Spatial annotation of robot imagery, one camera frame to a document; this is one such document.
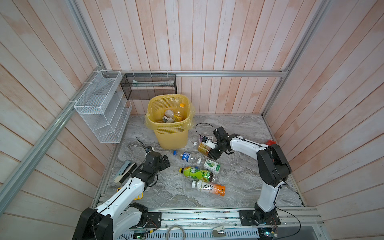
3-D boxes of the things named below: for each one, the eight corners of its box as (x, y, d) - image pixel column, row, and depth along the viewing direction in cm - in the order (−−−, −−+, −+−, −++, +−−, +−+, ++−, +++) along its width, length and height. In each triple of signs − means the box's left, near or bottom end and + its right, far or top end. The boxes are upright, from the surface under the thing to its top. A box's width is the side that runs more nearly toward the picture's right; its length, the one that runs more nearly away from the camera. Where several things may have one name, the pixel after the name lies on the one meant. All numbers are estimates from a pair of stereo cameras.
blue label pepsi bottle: (180, 158, 97) (180, 154, 92) (185, 154, 99) (185, 149, 95) (186, 163, 95) (186, 159, 90) (191, 158, 97) (191, 154, 93)
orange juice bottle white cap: (191, 190, 85) (191, 187, 80) (192, 182, 88) (192, 178, 84) (223, 197, 82) (225, 194, 78) (224, 188, 85) (226, 185, 81)
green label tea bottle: (178, 176, 89) (178, 169, 82) (181, 169, 92) (181, 161, 85) (209, 187, 85) (211, 181, 77) (211, 179, 88) (214, 172, 80)
